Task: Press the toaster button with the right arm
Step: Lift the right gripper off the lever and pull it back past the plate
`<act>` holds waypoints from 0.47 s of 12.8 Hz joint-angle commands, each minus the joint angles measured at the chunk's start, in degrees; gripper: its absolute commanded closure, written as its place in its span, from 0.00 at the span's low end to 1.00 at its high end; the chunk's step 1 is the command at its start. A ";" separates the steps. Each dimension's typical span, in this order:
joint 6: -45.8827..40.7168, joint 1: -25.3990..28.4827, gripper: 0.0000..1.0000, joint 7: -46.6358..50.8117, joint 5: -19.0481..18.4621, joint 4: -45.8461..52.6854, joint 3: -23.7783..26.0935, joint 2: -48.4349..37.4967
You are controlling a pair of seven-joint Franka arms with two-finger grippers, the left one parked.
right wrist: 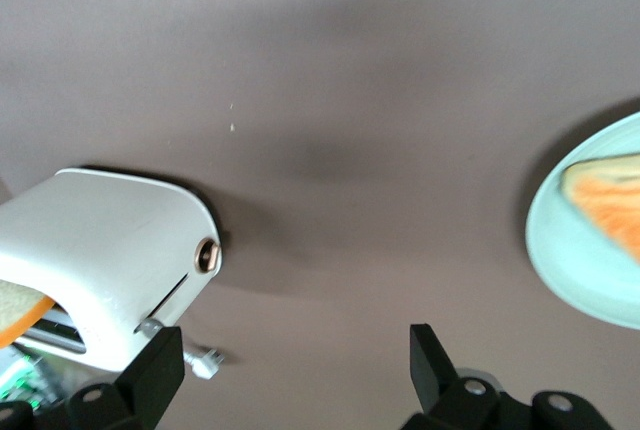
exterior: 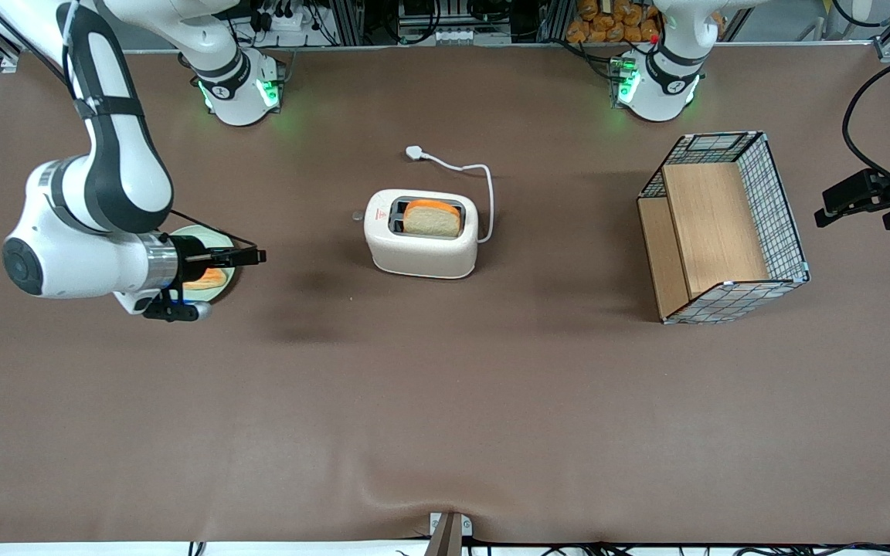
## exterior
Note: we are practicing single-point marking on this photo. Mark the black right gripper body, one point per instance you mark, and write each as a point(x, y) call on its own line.
point(190, 252)

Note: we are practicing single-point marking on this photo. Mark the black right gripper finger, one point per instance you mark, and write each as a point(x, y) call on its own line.
point(240, 262)
point(240, 253)

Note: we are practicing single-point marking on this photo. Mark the white two-slot toaster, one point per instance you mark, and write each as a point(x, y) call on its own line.
point(422, 251)

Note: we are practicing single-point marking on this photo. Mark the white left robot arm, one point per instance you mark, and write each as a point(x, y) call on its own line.
point(657, 89)

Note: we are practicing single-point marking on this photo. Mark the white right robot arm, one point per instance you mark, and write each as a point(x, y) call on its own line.
point(113, 177)

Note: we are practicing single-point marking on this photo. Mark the triangular toasted bread piece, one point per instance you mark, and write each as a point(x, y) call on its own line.
point(213, 279)

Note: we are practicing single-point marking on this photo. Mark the pale green round plate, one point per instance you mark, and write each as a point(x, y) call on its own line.
point(217, 295)

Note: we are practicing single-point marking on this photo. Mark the bread slice with orange crust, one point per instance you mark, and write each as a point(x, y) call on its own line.
point(431, 220)

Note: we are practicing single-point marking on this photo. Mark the white power strip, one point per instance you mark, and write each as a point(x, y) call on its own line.
point(283, 19)

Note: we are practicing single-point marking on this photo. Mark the bag of orange bread rolls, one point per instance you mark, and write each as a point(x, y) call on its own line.
point(615, 22)

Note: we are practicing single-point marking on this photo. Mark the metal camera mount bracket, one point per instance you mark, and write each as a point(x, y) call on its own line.
point(447, 533)

